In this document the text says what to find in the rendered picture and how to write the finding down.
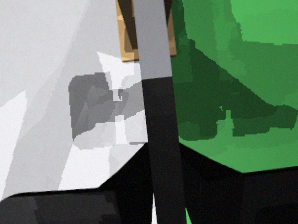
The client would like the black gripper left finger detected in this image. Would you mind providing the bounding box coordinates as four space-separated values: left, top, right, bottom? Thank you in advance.
0 142 154 224

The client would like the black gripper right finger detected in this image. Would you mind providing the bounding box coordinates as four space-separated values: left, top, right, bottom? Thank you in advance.
179 142 298 224

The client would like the green flat mat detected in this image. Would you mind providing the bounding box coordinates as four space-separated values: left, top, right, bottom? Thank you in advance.
170 0 298 173

